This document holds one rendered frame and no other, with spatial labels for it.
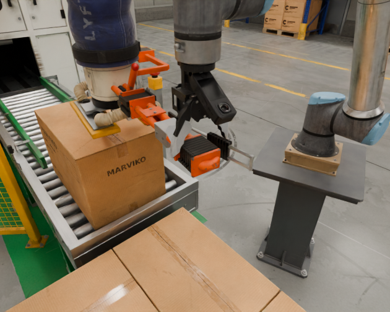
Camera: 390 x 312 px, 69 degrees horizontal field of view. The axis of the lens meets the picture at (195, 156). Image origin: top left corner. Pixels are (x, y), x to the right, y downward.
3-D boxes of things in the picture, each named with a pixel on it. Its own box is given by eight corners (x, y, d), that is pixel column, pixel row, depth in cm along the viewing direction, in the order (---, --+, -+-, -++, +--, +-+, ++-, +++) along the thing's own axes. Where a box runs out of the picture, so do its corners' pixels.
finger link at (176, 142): (163, 148, 66) (182, 114, 65) (175, 160, 62) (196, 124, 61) (153, 144, 64) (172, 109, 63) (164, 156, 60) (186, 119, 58)
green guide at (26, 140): (-19, 97, 267) (-23, 88, 262) (-6, 94, 273) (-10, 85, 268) (30, 174, 166) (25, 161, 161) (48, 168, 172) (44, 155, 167)
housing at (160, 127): (153, 137, 77) (152, 122, 74) (175, 130, 80) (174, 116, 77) (165, 149, 72) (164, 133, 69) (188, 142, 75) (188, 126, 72)
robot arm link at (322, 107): (313, 120, 148) (321, 86, 140) (345, 131, 136) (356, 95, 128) (296, 126, 140) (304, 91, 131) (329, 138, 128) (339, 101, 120)
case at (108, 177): (54, 171, 169) (33, 109, 147) (116, 148, 191) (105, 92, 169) (95, 231, 131) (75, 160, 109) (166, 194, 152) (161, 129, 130)
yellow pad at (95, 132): (70, 105, 119) (67, 94, 117) (93, 100, 124) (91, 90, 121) (93, 140, 96) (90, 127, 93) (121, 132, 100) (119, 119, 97)
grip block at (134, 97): (119, 110, 92) (117, 93, 88) (147, 103, 96) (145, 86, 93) (129, 119, 86) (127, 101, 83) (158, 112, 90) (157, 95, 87)
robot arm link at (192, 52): (231, 37, 53) (186, 43, 48) (229, 64, 55) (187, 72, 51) (203, 30, 59) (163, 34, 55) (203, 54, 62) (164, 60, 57)
